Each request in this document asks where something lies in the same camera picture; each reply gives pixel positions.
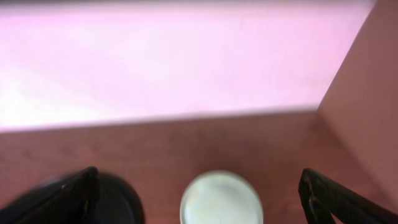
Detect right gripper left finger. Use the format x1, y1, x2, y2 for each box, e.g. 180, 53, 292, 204
1, 167, 100, 224

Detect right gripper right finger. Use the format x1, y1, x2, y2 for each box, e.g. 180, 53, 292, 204
298, 168, 397, 224

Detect light blue plate top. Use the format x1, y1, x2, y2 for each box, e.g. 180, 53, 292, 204
180, 170, 264, 224

